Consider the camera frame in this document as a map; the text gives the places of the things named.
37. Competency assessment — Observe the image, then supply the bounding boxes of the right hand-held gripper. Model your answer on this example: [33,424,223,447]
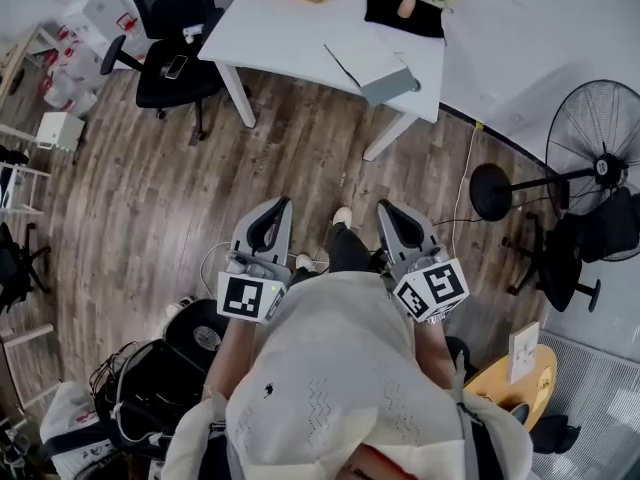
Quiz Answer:
[372,199,471,324]

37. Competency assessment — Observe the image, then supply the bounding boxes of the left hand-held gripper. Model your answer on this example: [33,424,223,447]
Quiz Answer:
[216,196,295,325]

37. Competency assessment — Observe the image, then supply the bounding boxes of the grey-green notebook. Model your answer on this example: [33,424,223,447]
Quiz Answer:
[323,42,420,108]

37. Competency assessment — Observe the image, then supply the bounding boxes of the person's right forearm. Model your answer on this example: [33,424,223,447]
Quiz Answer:
[412,317,465,394]

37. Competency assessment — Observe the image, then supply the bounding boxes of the person's left forearm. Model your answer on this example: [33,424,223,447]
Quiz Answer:
[203,316,269,400]

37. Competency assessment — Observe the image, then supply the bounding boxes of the person's black trousers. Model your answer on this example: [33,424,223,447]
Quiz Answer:
[289,220,372,287]

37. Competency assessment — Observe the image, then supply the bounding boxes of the white table leg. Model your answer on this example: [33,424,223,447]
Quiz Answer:
[215,61,258,130]
[362,111,419,163]

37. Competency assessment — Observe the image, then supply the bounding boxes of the black round device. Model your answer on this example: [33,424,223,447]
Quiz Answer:
[163,297,232,372]

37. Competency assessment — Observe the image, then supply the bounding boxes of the black round stool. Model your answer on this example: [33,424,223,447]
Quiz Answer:
[444,335,481,384]

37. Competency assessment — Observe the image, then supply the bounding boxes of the person's white knit top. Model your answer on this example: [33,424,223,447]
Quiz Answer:
[224,270,466,469]

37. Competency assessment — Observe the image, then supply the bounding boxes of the black mesh office chair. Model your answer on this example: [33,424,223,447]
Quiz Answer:
[502,185,640,314]

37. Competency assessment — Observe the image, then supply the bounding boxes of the white card stand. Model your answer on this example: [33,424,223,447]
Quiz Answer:
[508,320,541,385]

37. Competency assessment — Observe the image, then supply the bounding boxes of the round wooden table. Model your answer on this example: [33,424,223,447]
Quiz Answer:
[463,343,559,432]

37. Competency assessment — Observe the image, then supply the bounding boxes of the black padded office chair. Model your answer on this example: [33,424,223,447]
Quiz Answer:
[99,0,241,142]

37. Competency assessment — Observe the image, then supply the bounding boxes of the smartphone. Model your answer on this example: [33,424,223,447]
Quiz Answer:
[164,54,190,80]

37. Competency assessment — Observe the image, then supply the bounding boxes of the person's cream overshirt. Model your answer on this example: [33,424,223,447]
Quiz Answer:
[159,382,535,480]

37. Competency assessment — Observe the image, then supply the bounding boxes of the black cloth mat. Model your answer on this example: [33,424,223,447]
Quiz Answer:
[363,0,446,39]

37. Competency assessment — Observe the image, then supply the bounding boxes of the white cube cabinet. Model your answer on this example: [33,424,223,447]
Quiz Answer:
[36,111,86,152]

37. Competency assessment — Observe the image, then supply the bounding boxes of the white shelf rack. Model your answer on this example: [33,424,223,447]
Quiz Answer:
[0,123,53,215]

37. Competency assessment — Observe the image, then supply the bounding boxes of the stack of clear storage boxes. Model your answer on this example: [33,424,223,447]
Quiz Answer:
[38,0,149,114]

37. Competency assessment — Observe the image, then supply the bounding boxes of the white printed bag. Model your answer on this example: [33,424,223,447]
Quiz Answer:
[38,380,131,480]

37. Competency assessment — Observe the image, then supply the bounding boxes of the black floor cable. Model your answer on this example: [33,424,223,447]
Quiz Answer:
[433,206,526,229]

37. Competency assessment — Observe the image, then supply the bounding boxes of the white floor cable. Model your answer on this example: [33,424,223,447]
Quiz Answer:
[449,122,482,257]
[199,241,236,302]

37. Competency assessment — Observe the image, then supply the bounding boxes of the black pedestal fan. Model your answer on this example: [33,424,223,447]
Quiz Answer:
[469,78,640,264]

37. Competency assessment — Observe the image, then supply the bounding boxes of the black bag with cables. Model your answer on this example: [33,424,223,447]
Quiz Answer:
[88,338,211,452]

